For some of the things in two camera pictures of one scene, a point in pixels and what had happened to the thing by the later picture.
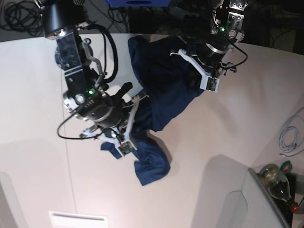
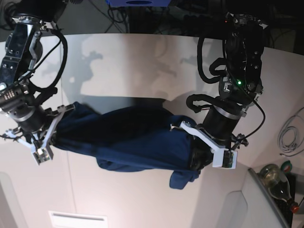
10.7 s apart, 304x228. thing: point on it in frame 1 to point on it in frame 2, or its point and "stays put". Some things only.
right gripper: [211, 58] to [218, 126]
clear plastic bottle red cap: [277, 182] stays put
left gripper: [106, 111] to [31, 119]
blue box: [138, 3] stays put
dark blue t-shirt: [170, 82] to [133, 139]
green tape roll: [286, 166] stays put
